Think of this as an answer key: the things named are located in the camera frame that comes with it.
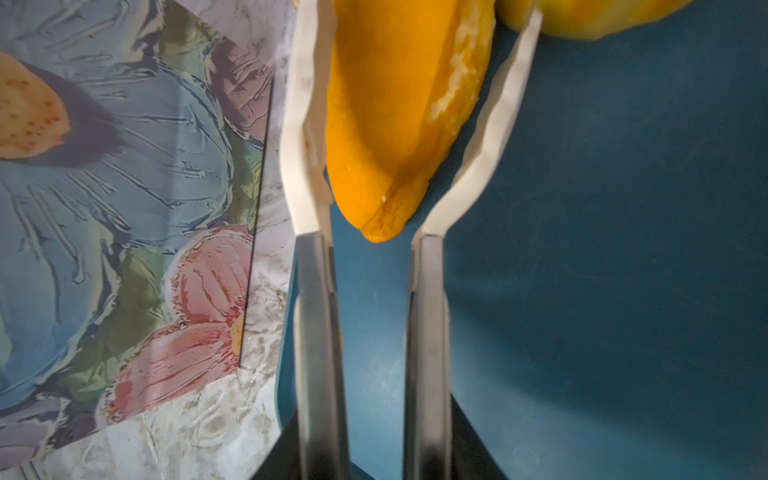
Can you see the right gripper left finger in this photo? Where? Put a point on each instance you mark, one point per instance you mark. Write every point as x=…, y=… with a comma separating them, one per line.
x=318, y=340

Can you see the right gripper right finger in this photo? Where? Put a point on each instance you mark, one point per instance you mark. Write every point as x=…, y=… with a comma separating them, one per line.
x=428, y=413

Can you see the orange oval bread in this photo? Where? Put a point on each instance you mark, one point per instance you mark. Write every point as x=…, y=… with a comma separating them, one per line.
x=405, y=77

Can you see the floral paper bag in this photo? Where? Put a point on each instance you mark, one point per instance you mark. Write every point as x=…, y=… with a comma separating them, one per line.
x=132, y=135

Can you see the small ridged bun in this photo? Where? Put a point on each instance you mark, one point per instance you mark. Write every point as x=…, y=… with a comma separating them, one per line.
x=587, y=19

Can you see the teal tray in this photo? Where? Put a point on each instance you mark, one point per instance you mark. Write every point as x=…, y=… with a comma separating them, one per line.
x=608, y=290

